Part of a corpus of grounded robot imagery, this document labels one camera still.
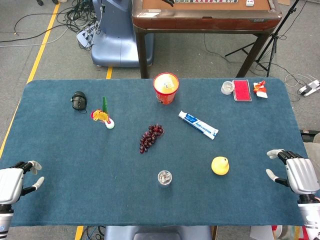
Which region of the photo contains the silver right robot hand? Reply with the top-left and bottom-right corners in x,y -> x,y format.
265,149 -> 320,196

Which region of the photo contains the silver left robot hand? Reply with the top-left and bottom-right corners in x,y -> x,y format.
0,160 -> 45,206

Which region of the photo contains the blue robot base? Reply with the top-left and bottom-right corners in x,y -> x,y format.
90,0 -> 155,68

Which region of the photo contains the blue grey own robot base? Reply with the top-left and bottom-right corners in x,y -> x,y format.
103,225 -> 214,240

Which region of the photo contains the yellow pear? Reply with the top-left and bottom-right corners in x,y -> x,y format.
211,156 -> 230,176

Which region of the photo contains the grey chair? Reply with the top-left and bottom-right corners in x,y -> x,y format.
302,132 -> 320,161

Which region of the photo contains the blue table cloth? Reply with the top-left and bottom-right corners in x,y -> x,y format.
0,77 -> 311,227

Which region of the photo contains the red orange snack wrapper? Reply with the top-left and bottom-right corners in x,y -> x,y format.
252,80 -> 269,99

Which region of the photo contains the flat red box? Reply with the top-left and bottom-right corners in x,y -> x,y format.
232,79 -> 253,103

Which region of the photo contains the black computer mouse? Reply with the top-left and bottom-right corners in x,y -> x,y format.
70,90 -> 89,113

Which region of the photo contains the colourful feather shuttlecock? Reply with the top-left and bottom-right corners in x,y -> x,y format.
90,96 -> 116,130

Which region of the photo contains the small clear round container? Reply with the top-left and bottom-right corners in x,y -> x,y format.
220,80 -> 236,96

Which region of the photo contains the white blue toothpaste tube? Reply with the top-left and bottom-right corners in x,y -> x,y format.
178,110 -> 220,141

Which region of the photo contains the clear plastic toothpick jar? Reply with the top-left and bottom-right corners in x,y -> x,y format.
157,169 -> 173,189

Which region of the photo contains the black tripod stand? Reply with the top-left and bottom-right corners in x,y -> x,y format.
224,0 -> 301,78

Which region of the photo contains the dark red grape bunch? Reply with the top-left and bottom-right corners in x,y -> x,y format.
138,123 -> 165,155

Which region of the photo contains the red instant noodle cup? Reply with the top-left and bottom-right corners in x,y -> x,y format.
152,72 -> 180,106

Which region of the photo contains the white power strip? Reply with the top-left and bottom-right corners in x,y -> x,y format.
75,22 -> 101,49

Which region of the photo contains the brown mahjong table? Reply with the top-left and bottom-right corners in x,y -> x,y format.
131,0 -> 284,79

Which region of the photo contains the row of mahjong tiles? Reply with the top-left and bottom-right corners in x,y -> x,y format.
174,0 -> 239,4

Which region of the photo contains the white floor cable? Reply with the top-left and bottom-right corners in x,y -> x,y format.
0,26 -> 70,49

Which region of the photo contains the long black floor cable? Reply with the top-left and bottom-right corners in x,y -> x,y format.
0,11 -> 70,44

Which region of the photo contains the black cable bundle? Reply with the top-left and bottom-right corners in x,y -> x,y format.
55,0 -> 101,35

